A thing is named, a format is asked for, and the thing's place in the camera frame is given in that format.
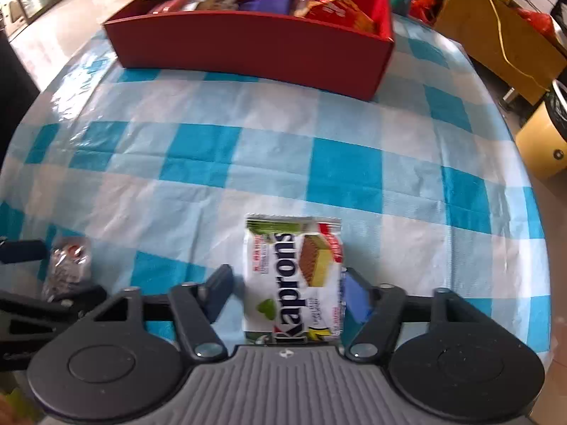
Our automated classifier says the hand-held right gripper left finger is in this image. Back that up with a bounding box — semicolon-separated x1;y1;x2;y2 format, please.
89;265;235;360

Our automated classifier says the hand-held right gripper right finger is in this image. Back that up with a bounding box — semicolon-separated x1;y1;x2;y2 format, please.
341;268;503;360

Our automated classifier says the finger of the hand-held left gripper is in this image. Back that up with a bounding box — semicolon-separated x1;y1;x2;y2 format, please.
0;239;47;265
0;285;109;342

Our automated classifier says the silver printed snack packet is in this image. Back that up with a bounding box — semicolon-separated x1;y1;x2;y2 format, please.
42;237;92;302

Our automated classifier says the green and white wafer packet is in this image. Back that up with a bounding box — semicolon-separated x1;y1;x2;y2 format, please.
243;214;346;347

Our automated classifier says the red cardboard box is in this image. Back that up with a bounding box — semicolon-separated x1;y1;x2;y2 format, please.
103;0;396;102

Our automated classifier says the red and yellow snack packet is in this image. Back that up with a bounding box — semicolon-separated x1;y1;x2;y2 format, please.
305;0;377;34

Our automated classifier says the purple snack packet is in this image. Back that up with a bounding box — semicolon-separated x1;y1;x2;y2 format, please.
239;0;295;16

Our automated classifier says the blue checkered tablecloth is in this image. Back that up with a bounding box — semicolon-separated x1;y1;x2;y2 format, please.
0;9;552;364

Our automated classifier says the black chair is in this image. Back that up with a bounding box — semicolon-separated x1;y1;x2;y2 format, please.
0;31;40;178

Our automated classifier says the yellow trash bin black liner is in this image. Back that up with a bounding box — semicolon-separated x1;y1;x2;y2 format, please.
515;79;567;181

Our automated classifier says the red plastic bag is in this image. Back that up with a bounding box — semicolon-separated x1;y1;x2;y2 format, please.
516;6;556;36
410;0;439;25

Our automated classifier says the yellow cable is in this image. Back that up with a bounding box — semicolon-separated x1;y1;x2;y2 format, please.
472;0;554;94

